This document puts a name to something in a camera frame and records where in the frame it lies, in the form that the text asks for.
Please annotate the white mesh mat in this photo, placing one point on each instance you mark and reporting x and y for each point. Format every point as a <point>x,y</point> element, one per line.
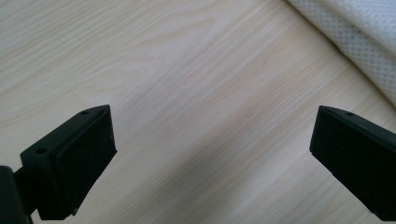
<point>364,34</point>

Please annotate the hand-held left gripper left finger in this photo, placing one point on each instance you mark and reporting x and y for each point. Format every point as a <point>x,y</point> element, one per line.
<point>74,161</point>

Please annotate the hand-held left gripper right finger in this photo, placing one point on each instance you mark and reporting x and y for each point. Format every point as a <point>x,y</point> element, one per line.
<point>351,155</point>

